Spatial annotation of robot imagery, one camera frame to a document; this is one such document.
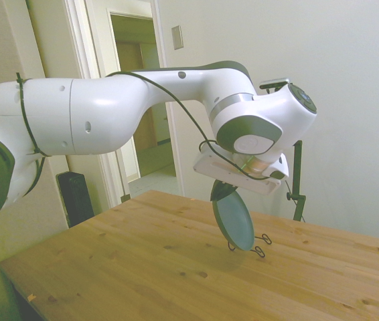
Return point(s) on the beige wall switch plate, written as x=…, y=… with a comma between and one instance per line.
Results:
x=177, y=37

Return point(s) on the white door frame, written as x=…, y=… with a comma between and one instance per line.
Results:
x=162, y=33

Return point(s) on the camera on black stand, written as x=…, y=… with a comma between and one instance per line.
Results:
x=288, y=186

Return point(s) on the beige closet door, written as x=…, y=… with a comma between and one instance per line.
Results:
x=59, y=40

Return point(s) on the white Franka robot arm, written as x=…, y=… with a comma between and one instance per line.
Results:
x=102, y=113

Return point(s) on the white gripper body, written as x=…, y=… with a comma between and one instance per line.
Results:
x=223, y=167

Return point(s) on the silver exterior camera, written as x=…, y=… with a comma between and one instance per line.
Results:
x=275, y=82

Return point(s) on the teal round plate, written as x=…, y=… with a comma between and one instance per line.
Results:
x=236, y=224

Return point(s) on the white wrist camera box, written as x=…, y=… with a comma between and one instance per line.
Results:
x=280, y=168

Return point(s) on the black camera stand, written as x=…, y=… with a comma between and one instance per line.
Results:
x=298, y=174

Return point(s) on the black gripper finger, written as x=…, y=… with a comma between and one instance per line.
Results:
x=221, y=190

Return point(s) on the wooden hallway door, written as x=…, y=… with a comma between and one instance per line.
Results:
x=129, y=55

